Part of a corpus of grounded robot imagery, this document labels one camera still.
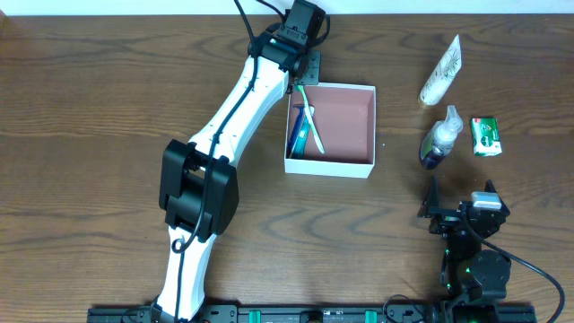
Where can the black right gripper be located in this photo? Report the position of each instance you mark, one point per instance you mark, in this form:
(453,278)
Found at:
(451,214)

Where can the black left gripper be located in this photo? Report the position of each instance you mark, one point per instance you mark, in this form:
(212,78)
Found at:
(309,65)

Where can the green white toothbrush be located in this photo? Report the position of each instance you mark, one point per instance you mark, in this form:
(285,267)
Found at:
(310,119)

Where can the blue disposable razor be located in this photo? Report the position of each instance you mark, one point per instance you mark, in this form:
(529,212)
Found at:
(296,128)

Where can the white box pink interior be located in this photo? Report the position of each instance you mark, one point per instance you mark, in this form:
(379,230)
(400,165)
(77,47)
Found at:
(345,118)

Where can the small toothpaste tube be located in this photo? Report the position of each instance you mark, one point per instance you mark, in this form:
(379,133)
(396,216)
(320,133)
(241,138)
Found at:
(300,145)

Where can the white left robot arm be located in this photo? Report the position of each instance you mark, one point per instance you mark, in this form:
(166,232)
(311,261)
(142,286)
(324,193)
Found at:
(199,190)

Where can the clear pump bottle purple liquid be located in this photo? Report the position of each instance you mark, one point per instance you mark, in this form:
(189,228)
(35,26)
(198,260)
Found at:
(440,140)

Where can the green Dettol soap bar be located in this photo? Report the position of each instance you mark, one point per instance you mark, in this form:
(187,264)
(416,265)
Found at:
(486,137)

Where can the white floral lotion tube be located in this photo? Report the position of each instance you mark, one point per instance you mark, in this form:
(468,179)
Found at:
(442,76)

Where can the black mounting rail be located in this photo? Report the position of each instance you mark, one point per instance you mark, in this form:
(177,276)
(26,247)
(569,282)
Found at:
(393,312)

